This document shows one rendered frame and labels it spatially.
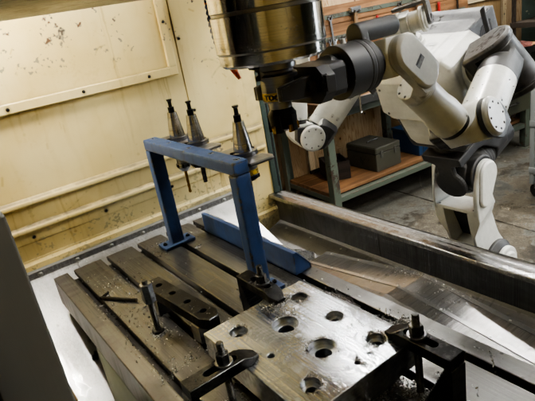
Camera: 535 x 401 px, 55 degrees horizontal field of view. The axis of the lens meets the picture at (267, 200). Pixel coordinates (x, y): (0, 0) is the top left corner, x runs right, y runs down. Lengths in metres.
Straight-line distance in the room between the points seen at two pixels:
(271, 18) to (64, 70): 1.07
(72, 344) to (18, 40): 0.86
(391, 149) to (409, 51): 3.02
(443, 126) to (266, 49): 0.44
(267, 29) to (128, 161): 1.14
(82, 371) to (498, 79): 1.25
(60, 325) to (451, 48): 1.30
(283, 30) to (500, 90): 0.61
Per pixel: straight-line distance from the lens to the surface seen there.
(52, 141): 1.68
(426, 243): 1.55
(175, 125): 1.41
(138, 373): 1.07
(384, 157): 3.86
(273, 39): 0.69
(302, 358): 0.85
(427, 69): 0.92
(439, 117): 1.00
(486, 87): 1.17
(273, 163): 2.05
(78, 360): 1.54
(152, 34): 1.77
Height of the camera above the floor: 1.52
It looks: 21 degrees down
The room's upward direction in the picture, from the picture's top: 10 degrees counter-clockwise
